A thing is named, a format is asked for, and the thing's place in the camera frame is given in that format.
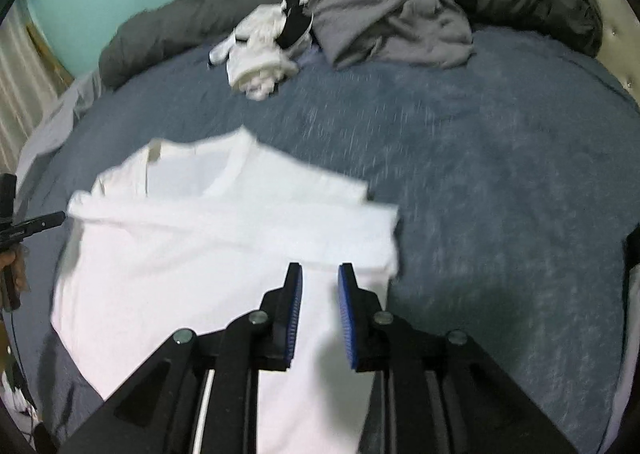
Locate white long sleeve shirt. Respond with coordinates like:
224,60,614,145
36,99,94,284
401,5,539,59
51,129,398,453

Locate folded grey clothes stack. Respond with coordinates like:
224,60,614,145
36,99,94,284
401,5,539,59
606,233,640,444

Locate person's left hand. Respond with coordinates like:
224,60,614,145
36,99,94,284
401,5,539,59
0,245,29,292

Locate light grey blanket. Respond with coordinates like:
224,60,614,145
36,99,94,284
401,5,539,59
15,70,103,192

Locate striped beige curtain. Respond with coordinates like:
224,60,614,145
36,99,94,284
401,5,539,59
0,0,74,172

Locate navy blue bed sheet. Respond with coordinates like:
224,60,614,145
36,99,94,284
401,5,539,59
22,27,639,453

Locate white black trimmed garment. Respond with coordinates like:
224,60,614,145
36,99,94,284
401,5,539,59
208,0,314,102

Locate grey crumpled garment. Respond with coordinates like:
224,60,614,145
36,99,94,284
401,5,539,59
308,0,473,69

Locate cream tufted headboard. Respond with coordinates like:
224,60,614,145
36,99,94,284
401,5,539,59
597,0,639,102

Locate dark grey rolled duvet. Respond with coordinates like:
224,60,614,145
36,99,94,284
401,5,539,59
99,0,603,100

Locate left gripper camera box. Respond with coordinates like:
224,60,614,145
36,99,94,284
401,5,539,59
0,173,17,229

